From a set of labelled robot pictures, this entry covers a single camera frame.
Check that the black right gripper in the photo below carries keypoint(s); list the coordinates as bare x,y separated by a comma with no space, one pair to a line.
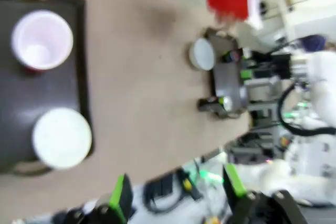
281,66

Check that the red plastic cup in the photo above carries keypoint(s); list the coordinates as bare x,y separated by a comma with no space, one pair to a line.
228,1
42,40

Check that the black can with green print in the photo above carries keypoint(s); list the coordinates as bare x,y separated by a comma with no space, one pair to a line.
215,102

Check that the bluish white bowl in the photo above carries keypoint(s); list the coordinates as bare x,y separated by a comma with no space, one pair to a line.
203,54

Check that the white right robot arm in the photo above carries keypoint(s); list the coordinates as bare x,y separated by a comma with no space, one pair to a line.
323,77

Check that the brown plastic tray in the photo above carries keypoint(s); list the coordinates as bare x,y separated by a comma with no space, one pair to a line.
39,90
227,82

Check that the cream white bowl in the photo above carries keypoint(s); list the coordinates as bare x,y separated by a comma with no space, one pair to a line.
63,138

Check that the black Pepsi can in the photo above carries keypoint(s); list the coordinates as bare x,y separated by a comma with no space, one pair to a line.
232,56

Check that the left gripper black green right finger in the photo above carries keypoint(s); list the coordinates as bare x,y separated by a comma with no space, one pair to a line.
236,184

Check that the left gripper black green left finger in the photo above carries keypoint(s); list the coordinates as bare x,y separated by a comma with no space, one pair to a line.
122,197

